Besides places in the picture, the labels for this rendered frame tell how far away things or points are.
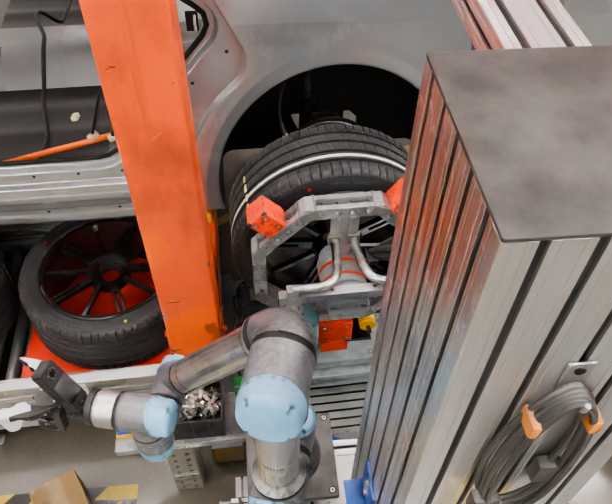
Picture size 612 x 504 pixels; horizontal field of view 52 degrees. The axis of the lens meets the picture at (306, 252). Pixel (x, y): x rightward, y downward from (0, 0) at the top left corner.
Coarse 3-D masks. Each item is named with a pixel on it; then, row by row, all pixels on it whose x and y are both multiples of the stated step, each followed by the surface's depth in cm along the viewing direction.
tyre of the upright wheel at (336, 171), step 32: (320, 128) 189; (352, 128) 191; (256, 160) 193; (288, 160) 184; (320, 160) 180; (352, 160) 180; (256, 192) 186; (288, 192) 180; (320, 192) 181; (384, 192) 185
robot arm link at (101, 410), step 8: (104, 392) 122; (112, 392) 122; (96, 400) 121; (104, 400) 121; (112, 400) 121; (96, 408) 120; (104, 408) 120; (112, 408) 127; (96, 416) 120; (104, 416) 120; (96, 424) 121; (104, 424) 121
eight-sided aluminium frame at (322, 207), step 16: (368, 192) 180; (304, 208) 176; (320, 208) 175; (336, 208) 175; (352, 208) 176; (368, 208) 177; (384, 208) 177; (288, 224) 178; (304, 224) 178; (256, 240) 186; (272, 240) 181; (256, 256) 185; (256, 272) 191; (256, 288) 197; (272, 288) 205; (272, 304) 205; (304, 304) 214; (320, 304) 215; (320, 320) 215
